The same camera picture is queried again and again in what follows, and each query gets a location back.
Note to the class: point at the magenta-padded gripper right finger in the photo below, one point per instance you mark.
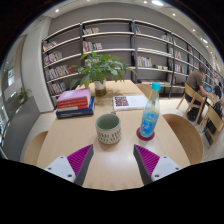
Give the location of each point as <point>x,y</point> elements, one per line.
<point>163,166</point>

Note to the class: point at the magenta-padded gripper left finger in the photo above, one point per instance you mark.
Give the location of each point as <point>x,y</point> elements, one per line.
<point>61,166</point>

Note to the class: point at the clear bottle with blue cap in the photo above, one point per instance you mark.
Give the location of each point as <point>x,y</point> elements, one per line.
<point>150,120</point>

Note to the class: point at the flat round red coaster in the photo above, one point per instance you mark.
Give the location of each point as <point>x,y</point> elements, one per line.
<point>140,136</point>

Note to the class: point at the thick dark blue book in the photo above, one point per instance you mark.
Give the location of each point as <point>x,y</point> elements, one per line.
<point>75,113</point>

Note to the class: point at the patterned grey-green mug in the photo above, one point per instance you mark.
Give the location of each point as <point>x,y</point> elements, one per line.
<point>108,131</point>

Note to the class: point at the red book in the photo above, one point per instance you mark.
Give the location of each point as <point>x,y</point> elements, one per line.
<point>71,105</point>

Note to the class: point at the slatted wooden chair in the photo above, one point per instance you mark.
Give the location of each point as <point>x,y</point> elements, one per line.
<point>195,98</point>
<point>215,120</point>

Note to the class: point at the white card with square code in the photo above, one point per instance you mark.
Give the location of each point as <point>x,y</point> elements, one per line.
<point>131,102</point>

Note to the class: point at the pink-covered book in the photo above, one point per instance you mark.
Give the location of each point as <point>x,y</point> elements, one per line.
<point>73,95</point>

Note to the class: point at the small leafy plant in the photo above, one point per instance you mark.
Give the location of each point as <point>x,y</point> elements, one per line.
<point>22,96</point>

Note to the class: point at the open laptop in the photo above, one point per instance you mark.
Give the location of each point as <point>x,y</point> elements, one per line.
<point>207,88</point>

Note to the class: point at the person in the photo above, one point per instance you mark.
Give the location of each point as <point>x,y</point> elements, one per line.
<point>194,81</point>
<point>218,91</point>

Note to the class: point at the green potted plant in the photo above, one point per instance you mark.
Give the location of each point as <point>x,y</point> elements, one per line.
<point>100,68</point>

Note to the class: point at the grey shelf unit with books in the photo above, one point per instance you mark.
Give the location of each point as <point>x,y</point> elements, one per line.
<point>110,40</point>

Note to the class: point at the round ceiling lights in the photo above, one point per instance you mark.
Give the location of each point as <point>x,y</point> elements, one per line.
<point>157,2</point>

